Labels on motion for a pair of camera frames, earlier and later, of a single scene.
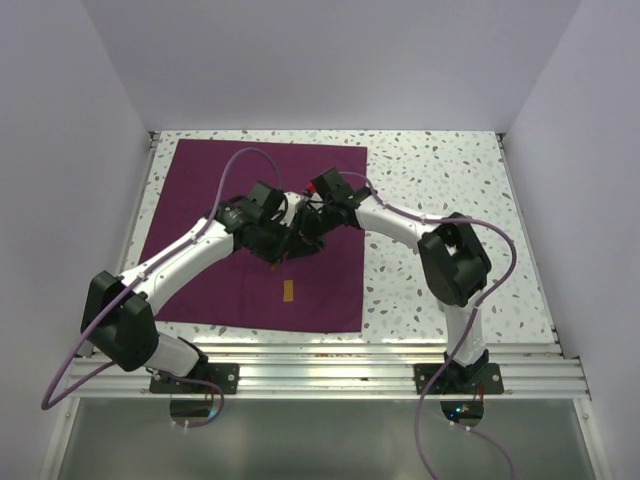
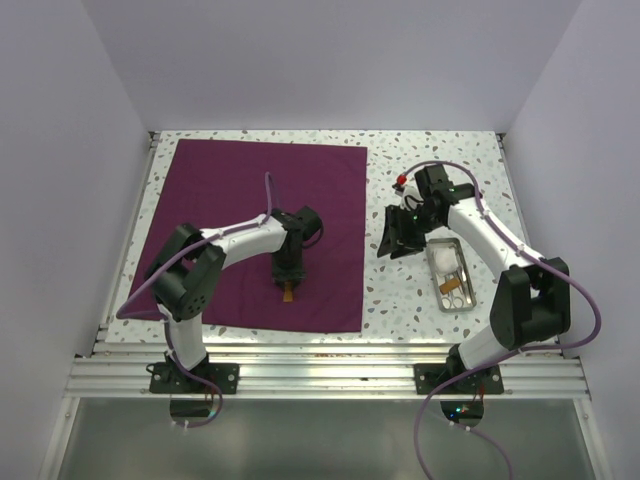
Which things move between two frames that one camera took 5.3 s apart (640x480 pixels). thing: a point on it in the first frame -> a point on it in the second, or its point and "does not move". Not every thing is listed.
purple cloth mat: (320, 289) does not move
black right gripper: (305, 240) -> (392, 224)
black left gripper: (275, 253) -> (293, 274)
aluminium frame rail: (345, 372) does not move
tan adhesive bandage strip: (288, 291) does not move
